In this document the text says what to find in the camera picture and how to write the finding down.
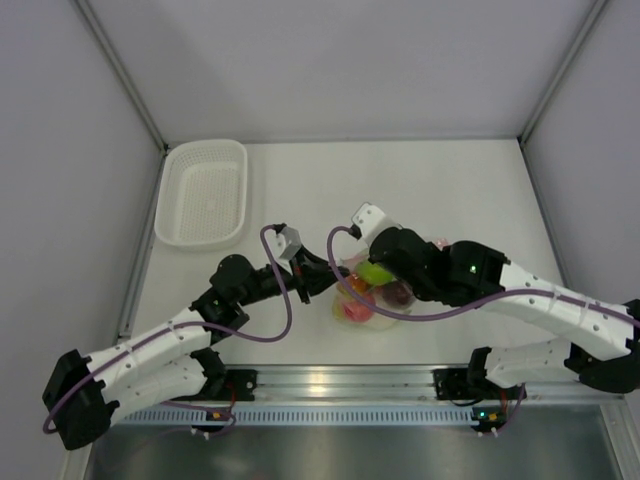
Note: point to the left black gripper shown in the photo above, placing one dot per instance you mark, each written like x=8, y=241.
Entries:
x=311, y=274

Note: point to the green fake apple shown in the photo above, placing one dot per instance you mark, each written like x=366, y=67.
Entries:
x=373, y=274

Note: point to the clear zip top bag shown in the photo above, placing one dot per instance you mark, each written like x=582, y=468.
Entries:
x=378, y=322

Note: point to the red orange fake fruit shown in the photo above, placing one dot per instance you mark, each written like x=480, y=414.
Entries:
x=358, y=285

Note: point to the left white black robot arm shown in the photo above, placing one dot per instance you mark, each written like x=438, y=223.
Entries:
x=87, y=394

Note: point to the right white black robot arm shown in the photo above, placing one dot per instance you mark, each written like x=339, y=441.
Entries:
x=594, y=343

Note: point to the red fake tomato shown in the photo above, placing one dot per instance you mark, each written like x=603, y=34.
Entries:
x=355, y=312

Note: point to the purple fake eggplant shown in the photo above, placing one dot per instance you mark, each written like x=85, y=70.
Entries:
x=397, y=295

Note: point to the white perforated plastic basket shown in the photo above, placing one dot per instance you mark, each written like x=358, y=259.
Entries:
x=202, y=198

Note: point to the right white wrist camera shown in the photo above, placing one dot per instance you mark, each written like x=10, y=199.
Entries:
x=371, y=221

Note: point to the aluminium mounting rail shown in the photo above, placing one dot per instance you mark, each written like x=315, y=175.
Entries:
x=343, y=384

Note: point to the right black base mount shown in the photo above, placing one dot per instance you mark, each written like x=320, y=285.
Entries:
x=452, y=384

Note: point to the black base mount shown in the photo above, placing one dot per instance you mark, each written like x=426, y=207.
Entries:
x=238, y=385
x=452, y=384

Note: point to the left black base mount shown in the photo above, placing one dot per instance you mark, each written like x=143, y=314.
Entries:
x=238, y=385

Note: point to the slotted white cable duct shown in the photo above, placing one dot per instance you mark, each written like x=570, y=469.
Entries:
x=273, y=415

